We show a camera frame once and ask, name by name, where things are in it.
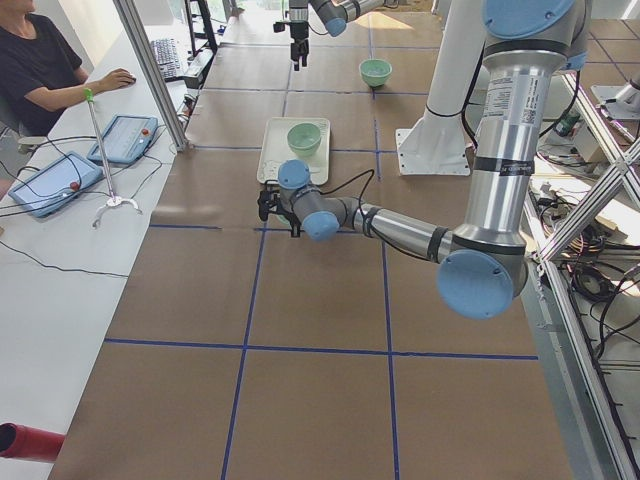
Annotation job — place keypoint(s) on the black keyboard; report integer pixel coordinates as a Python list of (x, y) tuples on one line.
[(167, 58)]

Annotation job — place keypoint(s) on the white camera stand pillar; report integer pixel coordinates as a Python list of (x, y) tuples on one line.
[(435, 145)]

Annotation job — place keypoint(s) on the aluminium frame post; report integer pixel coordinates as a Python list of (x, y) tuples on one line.
[(136, 33)]

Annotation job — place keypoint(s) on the cream bear tray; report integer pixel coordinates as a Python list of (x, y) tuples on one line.
[(275, 150)]

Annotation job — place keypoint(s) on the lower blue teach pendant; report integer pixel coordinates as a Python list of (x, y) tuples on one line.
[(55, 185)]

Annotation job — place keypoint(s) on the green bowl with ice cubes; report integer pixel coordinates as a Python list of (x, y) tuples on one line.
[(375, 72)]

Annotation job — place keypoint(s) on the blue teach pendant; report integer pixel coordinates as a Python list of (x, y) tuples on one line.
[(55, 185), (126, 138)]

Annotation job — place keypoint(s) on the seated person black shirt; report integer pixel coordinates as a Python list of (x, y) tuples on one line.
[(41, 75)]

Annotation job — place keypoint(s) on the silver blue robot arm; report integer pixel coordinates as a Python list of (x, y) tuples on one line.
[(334, 16), (483, 118)]

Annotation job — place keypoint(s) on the grabber stick green tip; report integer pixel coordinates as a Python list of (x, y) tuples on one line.
[(114, 200)]

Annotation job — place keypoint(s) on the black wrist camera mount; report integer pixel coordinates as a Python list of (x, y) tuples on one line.
[(280, 26), (268, 203)]

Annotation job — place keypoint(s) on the green bowl on tray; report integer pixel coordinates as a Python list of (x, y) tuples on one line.
[(304, 153)]

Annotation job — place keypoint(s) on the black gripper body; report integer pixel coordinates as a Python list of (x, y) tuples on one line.
[(286, 218), (298, 31)]

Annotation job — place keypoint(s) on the upper blue teach pendant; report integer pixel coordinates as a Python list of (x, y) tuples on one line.
[(126, 138)]

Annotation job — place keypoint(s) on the red cylinder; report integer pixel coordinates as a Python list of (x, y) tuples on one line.
[(28, 443)]

